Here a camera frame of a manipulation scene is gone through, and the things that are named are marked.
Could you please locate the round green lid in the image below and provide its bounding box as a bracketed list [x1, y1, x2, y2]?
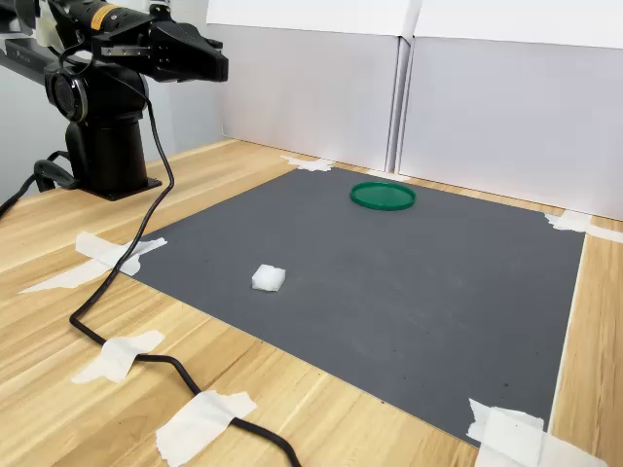
[349, 181, 418, 213]

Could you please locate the white partition panel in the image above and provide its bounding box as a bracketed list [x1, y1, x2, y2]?
[206, 0, 403, 173]
[396, 0, 623, 223]

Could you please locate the white tape on mat corner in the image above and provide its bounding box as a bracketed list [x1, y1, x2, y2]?
[18, 231, 169, 296]
[543, 209, 623, 245]
[280, 155, 335, 174]
[465, 397, 610, 467]

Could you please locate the dark grey mat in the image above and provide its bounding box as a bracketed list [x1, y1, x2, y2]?
[129, 166, 587, 448]

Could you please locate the long white tape strip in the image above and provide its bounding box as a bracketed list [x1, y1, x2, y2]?
[545, 232, 587, 434]

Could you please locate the black camera cable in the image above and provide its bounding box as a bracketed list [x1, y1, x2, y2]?
[56, 41, 304, 467]

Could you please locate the thick black base cable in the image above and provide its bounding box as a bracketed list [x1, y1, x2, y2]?
[0, 149, 80, 220]

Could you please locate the white tape over cable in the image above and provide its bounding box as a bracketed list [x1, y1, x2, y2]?
[71, 330, 166, 385]
[155, 389, 258, 464]

